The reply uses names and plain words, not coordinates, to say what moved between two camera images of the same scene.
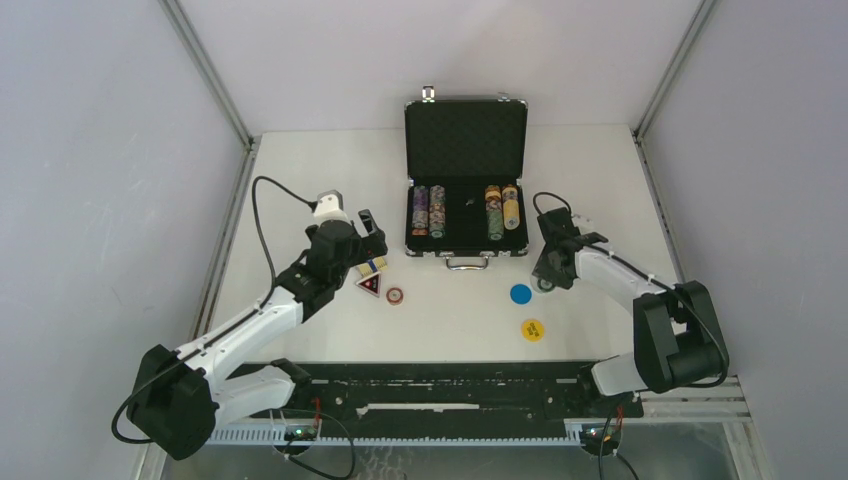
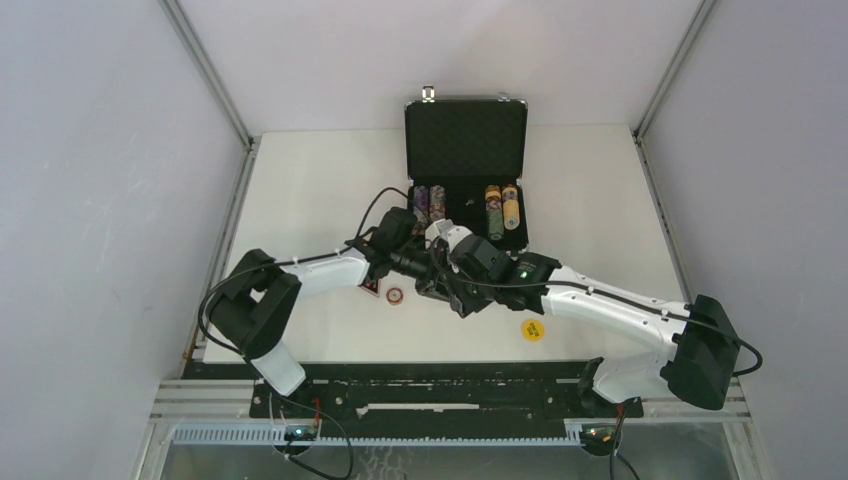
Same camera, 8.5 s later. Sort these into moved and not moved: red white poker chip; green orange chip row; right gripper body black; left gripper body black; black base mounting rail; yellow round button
Moved: right gripper body black; left gripper body black
Not moved: red white poker chip; green orange chip row; black base mounting rail; yellow round button
